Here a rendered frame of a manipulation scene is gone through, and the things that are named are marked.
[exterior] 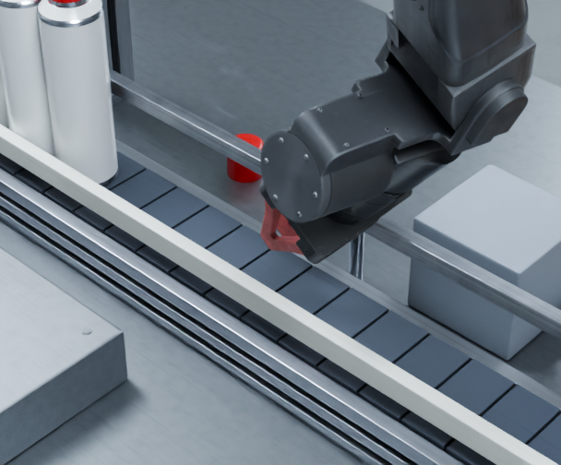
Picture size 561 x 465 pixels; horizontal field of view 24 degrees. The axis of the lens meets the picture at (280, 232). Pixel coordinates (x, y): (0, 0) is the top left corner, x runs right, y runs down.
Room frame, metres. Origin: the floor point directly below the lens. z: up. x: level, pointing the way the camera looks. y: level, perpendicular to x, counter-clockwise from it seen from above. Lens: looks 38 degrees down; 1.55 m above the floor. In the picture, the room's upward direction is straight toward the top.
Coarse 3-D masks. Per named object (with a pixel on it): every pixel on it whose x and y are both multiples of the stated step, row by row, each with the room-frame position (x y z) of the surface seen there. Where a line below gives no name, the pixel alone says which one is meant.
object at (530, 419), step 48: (48, 192) 0.90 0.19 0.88; (144, 192) 0.90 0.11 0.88; (192, 240) 0.84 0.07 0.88; (240, 240) 0.84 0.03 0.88; (192, 288) 0.78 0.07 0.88; (288, 288) 0.78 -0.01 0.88; (336, 288) 0.78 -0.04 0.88; (288, 336) 0.73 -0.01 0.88; (384, 336) 0.73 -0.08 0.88; (432, 336) 0.73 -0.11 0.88; (432, 384) 0.68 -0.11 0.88; (480, 384) 0.68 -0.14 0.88; (432, 432) 0.63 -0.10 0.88; (528, 432) 0.63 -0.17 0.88
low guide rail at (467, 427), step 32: (0, 128) 0.95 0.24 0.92; (32, 160) 0.91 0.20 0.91; (64, 192) 0.88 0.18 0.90; (96, 192) 0.86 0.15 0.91; (128, 224) 0.83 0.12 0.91; (160, 224) 0.82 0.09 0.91; (192, 256) 0.78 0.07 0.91; (224, 288) 0.76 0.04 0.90; (256, 288) 0.74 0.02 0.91; (288, 320) 0.71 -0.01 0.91; (320, 320) 0.71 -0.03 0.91; (320, 352) 0.69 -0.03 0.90; (352, 352) 0.67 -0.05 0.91; (384, 384) 0.65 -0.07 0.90; (416, 384) 0.64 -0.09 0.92; (448, 416) 0.61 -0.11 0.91; (480, 448) 0.60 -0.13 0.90; (512, 448) 0.58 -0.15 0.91
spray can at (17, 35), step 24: (0, 0) 0.94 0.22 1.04; (24, 0) 0.94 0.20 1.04; (0, 24) 0.94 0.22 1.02; (24, 24) 0.94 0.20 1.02; (0, 48) 0.95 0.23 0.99; (24, 48) 0.94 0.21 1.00; (24, 72) 0.94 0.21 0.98; (24, 96) 0.94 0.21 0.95; (24, 120) 0.94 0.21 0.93; (48, 120) 0.94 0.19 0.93; (48, 144) 0.94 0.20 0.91
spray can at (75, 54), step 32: (64, 0) 0.91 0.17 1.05; (96, 0) 0.93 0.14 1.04; (64, 32) 0.91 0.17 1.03; (96, 32) 0.92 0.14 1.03; (64, 64) 0.91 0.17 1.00; (96, 64) 0.91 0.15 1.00; (64, 96) 0.91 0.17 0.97; (96, 96) 0.91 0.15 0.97; (64, 128) 0.91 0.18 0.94; (96, 128) 0.91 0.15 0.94; (64, 160) 0.91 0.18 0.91; (96, 160) 0.91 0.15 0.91
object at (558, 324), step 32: (128, 96) 0.94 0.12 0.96; (160, 96) 0.92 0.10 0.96; (192, 128) 0.88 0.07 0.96; (256, 160) 0.84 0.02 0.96; (384, 224) 0.76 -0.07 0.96; (416, 256) 0.73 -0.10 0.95; (448, 256) 0.72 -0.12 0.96; (480, 288) 0.69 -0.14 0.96; (512, 288) 0.69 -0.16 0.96; (544, 320) 0.66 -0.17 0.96
